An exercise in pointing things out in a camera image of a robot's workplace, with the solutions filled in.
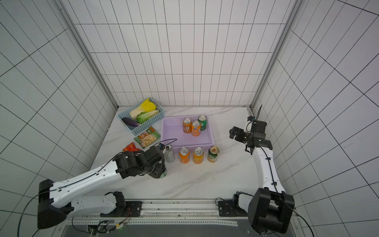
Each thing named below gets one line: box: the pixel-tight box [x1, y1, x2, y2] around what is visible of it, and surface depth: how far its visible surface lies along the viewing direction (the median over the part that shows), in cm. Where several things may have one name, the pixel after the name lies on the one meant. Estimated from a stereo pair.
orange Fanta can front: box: [178, 146, 190, 164], surface depth 84 cm
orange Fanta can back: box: [191, 120, 201, 137], surface depth 97 cm
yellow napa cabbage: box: [129, 97, 157, 120], surface depth 112 cm
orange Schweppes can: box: [192, 146, 204, 165], surface depth 84 cm
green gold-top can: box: [206, 145, 220, 163], surface depth 85 cm
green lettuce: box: [136, 109, 160, 124], surface depth 107 cm
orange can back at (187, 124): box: [182, 118, 192, 134], surface depth 99 cm
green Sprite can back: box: [197, 115, 208, 131], surface depth 100 cm
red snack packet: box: [122, 141, 141, 153], surface depth 96 cm
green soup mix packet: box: [133, 126, 161, 150], surface depth 102 cm
